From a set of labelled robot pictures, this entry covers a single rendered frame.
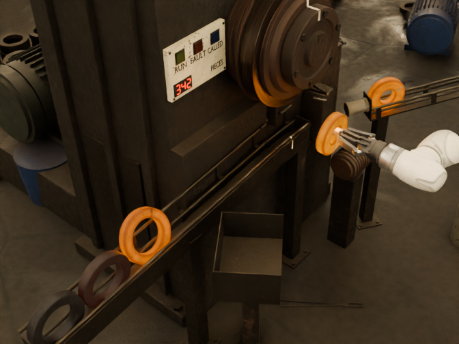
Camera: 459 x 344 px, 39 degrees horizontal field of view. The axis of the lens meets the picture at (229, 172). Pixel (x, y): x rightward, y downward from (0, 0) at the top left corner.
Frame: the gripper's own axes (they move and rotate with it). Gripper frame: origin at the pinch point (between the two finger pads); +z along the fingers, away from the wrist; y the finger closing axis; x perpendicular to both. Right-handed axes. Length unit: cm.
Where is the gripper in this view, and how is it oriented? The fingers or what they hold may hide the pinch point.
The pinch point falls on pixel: (332, 130)
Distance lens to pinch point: 229.0
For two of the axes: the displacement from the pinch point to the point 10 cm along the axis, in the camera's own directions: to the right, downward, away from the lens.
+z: -7.6, -4.3, 4.8
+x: 0.1, -7.5, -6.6
